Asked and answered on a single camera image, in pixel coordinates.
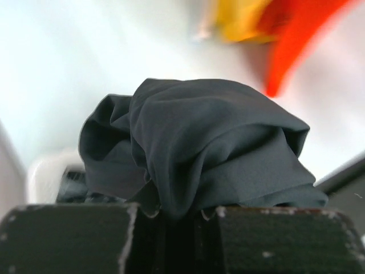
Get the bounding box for white plastic basket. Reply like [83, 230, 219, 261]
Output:
[26, 150, 84, 204]

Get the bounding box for orange shorts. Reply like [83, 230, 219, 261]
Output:
[257, 1, 355, 98]

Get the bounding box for yellow shorts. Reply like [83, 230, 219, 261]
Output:
[214, 0, 275, 43]

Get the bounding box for dark navy shorts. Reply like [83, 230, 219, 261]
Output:
[79, 79, 328, 220]

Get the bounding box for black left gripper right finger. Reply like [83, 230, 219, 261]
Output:
[216, 207, 364, 273]

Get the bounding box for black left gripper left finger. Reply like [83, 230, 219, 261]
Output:
[1, 205, 139, 273]

